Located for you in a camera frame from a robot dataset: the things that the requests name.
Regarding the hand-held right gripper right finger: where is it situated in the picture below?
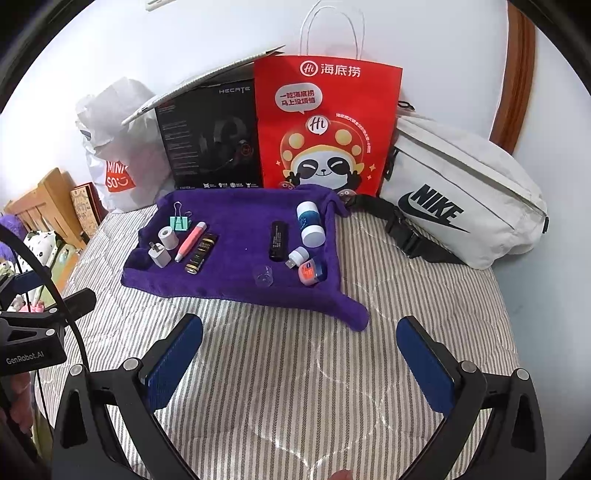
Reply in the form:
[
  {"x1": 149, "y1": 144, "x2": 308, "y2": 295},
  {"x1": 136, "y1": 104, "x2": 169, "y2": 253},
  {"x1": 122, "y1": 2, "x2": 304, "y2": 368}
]
[{"x1": 396, "y1": 315, "x2": 548, "y2": 480}]

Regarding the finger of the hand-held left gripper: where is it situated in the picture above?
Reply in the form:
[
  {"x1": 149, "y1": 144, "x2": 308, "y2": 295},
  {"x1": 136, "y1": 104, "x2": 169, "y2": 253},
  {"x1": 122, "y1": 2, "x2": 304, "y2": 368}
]
[
  {"x1": 0, "y1": 271, "x2": 48, "y2": 297},
  {"x1": 44, "y1": 288, "x2": 99, "y2": 325}
]

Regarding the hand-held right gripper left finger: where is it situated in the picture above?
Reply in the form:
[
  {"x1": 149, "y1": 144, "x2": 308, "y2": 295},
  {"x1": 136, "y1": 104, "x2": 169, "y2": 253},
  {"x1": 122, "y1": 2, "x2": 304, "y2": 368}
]
[{"x1": 53, "y1": 314, "x2": 204, "y2": 480}]

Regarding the white charger plug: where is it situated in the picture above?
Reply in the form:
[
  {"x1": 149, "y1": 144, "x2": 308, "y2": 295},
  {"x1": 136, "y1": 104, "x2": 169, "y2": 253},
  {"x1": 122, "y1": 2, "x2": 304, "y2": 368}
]
[{"x1": 148, "y1": 241, "x2": 171, "y2": 267}]

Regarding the black gold tube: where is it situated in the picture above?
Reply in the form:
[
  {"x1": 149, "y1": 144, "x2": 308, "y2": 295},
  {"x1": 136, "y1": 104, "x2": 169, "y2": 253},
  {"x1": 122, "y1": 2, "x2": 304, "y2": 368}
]
[{"x1": 185, "y1": 233, "x2": 219, "y2": 276}]

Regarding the pink pen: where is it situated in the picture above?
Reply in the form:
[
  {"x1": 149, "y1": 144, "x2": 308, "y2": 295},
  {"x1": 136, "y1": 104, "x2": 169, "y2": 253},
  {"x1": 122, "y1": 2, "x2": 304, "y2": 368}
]
[{"x1": 173, "y1": 222, "x2": 208, "y2": 263}]

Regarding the green binder clip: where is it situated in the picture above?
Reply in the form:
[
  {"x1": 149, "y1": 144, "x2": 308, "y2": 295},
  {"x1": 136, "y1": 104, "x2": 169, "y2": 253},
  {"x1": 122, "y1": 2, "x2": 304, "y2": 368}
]
[{"x1": 170, "y1": 202, "x2": 194, "y2": 232}]

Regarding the blue round tin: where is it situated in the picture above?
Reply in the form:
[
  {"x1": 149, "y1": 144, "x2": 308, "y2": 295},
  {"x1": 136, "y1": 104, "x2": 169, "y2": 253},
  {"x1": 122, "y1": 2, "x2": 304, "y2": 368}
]
[{"x1": 298, "y1": 259, "x2": 328, "y2": 288}]

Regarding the black stick tube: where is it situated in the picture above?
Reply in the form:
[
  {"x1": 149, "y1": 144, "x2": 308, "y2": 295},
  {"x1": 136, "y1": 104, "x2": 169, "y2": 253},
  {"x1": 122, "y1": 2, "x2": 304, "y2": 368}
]
[{"x1": 269, "y1": 222, "x2": 289, "y2": 262}]

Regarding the blue white bottle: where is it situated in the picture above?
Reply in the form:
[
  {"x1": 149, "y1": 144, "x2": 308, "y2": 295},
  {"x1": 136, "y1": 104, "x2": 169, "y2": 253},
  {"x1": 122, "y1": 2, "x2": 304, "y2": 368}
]
[{"x1": 295, "y1": 200, "x2": 326, "y2": 247}]

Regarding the person's left hand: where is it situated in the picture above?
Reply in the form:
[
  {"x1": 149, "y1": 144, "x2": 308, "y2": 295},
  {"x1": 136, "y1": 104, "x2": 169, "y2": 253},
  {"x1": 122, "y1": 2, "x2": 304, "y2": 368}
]
[{"x1": 0, "y1": 371, "x2": 35, "y2": 444}]

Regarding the green cloth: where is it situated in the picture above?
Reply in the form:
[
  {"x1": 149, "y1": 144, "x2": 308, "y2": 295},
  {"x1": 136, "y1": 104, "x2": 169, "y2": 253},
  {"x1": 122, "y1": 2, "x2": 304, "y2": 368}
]
[{"x1": 51, "y1": 242, "x2": 84, "y2": 296}]

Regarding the white floral pillow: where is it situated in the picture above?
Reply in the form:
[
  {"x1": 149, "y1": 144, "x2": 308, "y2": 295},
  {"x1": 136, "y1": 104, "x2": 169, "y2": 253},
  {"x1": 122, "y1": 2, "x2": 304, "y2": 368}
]
[{"x1": 21, "y1": 231, "x2": 61, "y2": 278}]

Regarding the purple plush cloth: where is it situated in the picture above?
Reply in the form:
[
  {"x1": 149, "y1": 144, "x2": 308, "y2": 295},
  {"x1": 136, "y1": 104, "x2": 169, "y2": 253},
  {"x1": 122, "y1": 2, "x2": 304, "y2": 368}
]
[{"x1": 0, "y1": 212, "x2": 24, "y2": 241}]

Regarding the wooden headboard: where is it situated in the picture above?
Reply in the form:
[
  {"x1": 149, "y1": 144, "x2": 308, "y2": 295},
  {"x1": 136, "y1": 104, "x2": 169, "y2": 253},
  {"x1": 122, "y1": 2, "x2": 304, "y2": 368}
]
[{"x1": 4, "y1": 167, "x2": 88, "y2": 252}]

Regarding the brown patterned book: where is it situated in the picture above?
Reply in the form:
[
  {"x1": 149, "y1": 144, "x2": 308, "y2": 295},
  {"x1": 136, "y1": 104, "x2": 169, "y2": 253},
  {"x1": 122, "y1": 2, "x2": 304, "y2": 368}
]
[{"x1": 70, "y1": 183, "x2": 109, "y2": 238}]

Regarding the striped bed sheet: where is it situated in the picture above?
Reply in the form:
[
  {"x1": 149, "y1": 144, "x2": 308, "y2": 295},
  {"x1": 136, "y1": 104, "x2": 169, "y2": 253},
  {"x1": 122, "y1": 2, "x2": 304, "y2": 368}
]
[{"x1": 34, "y1": 203, "x2": 527, "y2": 480}]

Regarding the purple towel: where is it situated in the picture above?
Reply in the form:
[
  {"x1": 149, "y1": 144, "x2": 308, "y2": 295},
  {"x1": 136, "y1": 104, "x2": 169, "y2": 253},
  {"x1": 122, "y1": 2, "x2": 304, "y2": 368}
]
[{"x1": 121, "y1": 184, "x2": 370, "y2": 332}]

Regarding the white plastic shopping bag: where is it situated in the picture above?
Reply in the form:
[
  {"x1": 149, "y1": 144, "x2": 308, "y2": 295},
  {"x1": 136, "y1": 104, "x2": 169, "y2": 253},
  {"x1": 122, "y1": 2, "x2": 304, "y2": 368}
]
[{"x1": 76, "y1": 78, "x2": 174, "y2": 214}]

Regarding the white waist bag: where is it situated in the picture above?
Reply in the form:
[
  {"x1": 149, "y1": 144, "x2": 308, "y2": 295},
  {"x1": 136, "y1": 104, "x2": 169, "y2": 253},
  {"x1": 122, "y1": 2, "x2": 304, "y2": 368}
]
[{"x1": 353, "y1": 99, "x2": 550, "y2": 271}]

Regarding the red paper bag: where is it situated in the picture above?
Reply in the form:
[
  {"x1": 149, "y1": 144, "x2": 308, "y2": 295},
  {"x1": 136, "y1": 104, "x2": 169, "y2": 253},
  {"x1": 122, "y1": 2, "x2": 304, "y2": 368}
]
[{"x1": 253, "y1": 0, "x2": 402, "y2": 199}]

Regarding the black cable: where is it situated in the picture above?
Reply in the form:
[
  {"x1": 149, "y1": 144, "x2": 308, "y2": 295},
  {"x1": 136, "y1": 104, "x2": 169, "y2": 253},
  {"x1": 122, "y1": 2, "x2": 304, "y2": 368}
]
[{"x1": 0, "y1": 225, "x2": 92, "y2": 372}]

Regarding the wooden door frame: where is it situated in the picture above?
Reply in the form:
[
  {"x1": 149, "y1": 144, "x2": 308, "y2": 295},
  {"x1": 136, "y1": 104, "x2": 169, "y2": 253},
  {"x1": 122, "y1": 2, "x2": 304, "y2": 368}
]
[{"x1": 489, "y1": 9, "x2": 536, "y2": 155}]

